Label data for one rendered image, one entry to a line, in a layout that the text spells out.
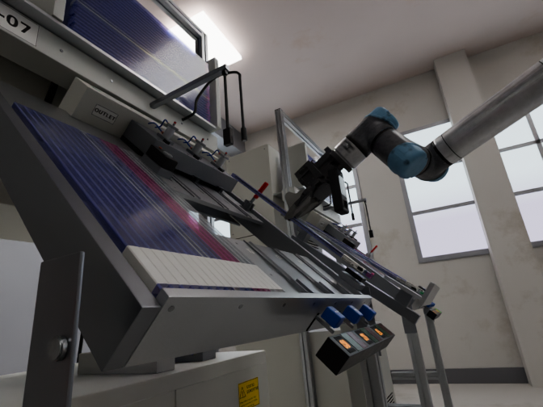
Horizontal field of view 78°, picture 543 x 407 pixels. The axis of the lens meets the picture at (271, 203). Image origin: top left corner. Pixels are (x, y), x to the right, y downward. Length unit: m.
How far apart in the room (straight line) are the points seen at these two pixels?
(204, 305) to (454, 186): 3.65
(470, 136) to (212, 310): 0.70
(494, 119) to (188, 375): 0.83
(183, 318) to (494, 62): 4.36
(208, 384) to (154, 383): 0.15
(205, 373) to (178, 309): 0.53
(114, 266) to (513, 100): 0.79
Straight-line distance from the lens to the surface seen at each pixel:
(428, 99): 4.32
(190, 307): 0.32
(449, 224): 3.79
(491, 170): 3.79
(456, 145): 0.88
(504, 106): 0.87
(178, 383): 0.77
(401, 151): 0.79
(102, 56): 1.04
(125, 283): 0.30
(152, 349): 0.33
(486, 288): 3.75
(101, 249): 0.33
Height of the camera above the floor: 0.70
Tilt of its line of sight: 19 degrees up
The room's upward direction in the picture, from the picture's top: 5 degrees counter-clockwise
